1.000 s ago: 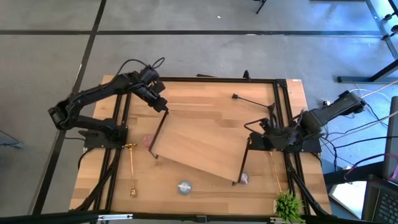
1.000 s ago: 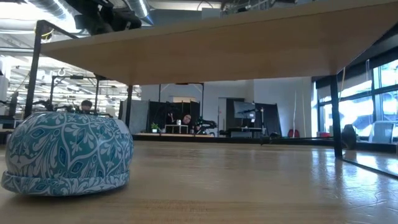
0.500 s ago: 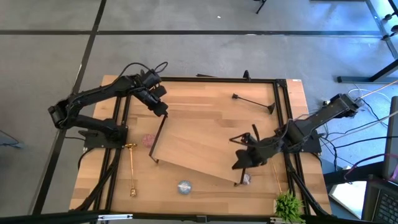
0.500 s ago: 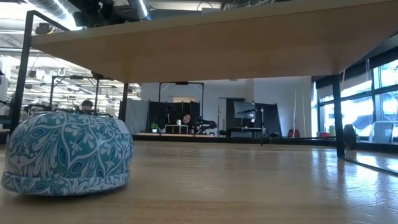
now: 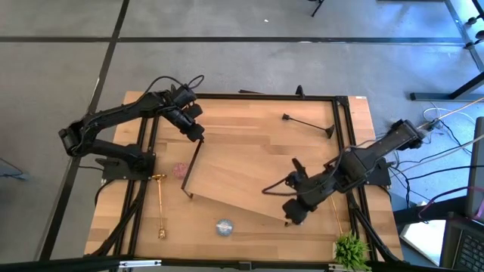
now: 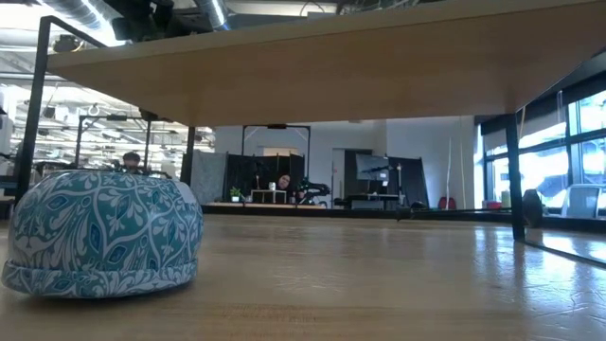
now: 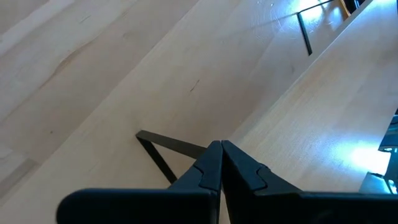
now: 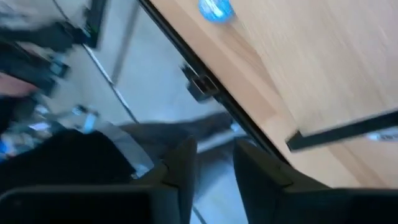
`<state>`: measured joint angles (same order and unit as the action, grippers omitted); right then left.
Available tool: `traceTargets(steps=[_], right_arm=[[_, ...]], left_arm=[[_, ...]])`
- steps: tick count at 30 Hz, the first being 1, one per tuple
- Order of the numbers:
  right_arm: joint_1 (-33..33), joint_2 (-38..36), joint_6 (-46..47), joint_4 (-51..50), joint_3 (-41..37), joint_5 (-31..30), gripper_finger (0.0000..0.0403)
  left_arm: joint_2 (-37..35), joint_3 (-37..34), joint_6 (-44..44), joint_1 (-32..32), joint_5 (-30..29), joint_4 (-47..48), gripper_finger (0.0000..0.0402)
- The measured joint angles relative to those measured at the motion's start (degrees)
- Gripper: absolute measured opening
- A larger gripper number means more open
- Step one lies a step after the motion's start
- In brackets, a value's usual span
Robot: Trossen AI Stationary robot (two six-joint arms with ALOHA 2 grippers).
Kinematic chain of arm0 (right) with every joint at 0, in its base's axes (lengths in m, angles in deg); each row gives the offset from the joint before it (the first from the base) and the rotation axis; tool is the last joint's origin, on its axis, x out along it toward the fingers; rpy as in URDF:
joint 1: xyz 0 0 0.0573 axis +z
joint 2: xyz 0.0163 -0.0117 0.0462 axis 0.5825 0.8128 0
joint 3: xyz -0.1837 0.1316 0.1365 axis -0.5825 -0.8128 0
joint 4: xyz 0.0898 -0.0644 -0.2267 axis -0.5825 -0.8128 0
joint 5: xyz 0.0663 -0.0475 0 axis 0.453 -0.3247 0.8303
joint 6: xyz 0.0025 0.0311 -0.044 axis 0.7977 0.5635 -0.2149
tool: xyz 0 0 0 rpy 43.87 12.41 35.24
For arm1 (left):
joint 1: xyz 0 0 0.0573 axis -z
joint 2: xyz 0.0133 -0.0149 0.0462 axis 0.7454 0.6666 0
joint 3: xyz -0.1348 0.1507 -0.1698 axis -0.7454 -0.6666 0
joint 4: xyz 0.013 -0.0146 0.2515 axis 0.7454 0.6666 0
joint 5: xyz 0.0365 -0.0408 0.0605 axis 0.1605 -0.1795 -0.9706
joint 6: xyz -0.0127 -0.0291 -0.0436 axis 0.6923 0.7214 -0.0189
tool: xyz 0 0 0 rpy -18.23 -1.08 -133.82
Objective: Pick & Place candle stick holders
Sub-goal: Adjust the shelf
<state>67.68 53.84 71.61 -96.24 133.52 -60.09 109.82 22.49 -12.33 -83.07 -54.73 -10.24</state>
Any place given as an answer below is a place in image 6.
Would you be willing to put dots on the teal patterned round candle holder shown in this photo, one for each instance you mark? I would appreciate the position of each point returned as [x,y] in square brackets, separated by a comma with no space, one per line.
[99,237]

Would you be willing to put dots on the wooden shelf riser black legs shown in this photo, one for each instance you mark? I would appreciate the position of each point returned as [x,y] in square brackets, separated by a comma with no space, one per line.
[331,71]

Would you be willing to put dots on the black background robot arm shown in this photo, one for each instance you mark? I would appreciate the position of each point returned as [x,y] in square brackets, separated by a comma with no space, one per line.
[315,189]

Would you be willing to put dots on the black curtain partition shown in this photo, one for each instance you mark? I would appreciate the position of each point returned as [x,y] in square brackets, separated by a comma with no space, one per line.
[246,175]
[412,180]

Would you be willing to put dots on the black equipment table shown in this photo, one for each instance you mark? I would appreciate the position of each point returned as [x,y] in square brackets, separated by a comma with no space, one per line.
[369,203]

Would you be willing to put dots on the grey office chair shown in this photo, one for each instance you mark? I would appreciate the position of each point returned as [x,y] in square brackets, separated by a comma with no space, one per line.
[583,201]

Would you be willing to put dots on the green cylinder bottle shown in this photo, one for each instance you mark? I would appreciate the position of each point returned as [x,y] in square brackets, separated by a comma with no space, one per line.
[505,200]

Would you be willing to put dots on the small background wooden shelf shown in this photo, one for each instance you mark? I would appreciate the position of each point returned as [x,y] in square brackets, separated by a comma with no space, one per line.
[268,192]

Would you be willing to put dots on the silver ceiling duct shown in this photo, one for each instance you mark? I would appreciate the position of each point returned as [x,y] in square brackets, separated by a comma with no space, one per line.
[215,12]
[80,12]

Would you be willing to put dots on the dark display screen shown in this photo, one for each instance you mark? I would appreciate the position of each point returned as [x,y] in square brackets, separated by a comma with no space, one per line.
[372,166]

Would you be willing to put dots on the black background rig frame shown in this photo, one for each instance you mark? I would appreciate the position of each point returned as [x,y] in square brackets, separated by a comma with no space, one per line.
[277,126]
[113,117]

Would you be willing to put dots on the person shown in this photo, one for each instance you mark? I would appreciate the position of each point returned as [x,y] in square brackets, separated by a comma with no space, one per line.
[284,182]
[131,161]

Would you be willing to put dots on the small potted plant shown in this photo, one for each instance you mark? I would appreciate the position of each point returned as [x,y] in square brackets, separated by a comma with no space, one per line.
[235,192]

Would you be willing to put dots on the black window frame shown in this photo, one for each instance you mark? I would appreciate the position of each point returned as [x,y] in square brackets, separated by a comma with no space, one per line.
[570,166]

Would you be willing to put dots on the red container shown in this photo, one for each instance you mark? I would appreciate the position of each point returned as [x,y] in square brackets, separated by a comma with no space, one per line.
[493,205]

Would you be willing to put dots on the grey panel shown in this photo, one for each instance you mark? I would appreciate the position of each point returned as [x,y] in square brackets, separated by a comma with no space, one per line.
[208,177]

